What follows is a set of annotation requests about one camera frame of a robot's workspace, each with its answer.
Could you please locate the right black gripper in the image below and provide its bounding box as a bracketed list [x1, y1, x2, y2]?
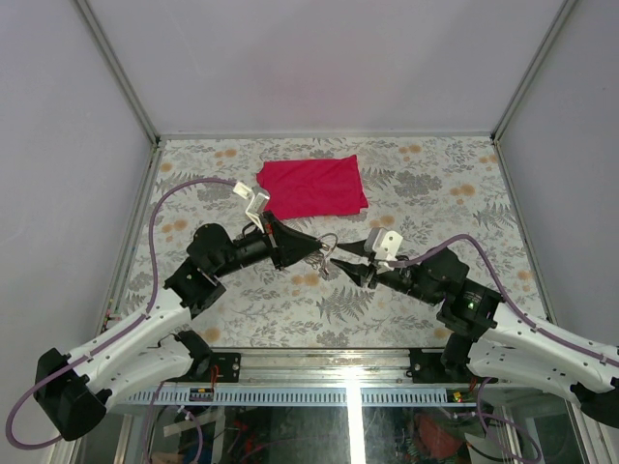
[330, 237, 441, 306]

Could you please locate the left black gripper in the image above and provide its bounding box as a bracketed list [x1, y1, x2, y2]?
[215, 212, 324, 280]

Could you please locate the bunch of metal keys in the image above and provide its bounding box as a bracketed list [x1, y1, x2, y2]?
[306, 251, 331, 278]

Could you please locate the silver wire keyring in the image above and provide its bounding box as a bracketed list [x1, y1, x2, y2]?
[318, 232, 339, 259]

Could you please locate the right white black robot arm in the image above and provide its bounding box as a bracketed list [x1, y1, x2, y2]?
[334, 229, 618, 427]

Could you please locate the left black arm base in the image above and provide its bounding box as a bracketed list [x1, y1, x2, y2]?
[159, 331, 242, 385]

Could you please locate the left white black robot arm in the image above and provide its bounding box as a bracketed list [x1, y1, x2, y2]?
[33, 212, 322, 441]

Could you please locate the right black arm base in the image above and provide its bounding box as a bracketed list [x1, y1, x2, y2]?
[405, 333, 493, 384]

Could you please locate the folded red cloth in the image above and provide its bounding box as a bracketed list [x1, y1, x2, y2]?
[256, 155, 368, 219]

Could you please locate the floral patterned table mat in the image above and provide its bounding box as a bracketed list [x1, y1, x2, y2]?
[109, 136, 545, 348]

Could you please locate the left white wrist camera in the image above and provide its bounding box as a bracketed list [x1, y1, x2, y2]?
[233, 182, 270, 231]

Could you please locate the aluminium mounting rail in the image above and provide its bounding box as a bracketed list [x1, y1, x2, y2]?
[130, 347, 594, 388]

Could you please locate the white slotted cable duct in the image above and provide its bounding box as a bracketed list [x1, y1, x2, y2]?
[125, 387, 449, 407]

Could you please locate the left aluminium frame post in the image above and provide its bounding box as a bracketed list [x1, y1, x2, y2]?
[72, 0, 161, 146]

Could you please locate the aluminium frame post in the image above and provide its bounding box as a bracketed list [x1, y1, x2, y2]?
[72, 0, 161, 146]
[490, 0, 580, 142]

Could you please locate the right aluminium frame post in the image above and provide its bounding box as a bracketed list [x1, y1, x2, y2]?
[490, 0, 580, 142]

